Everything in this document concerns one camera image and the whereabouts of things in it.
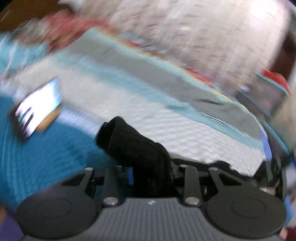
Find black pants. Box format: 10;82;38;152
96;116;282;200

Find blue patterned bed sheet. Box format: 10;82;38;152
0;34;117;212

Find striped zigzag bedspread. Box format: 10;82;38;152
1;28;266;175

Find dark bedside furniture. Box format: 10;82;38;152
235;73;290;122

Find smartphone with lit screen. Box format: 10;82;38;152
9;77;62;142

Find beige patterned curtain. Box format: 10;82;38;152
67;1;290;90

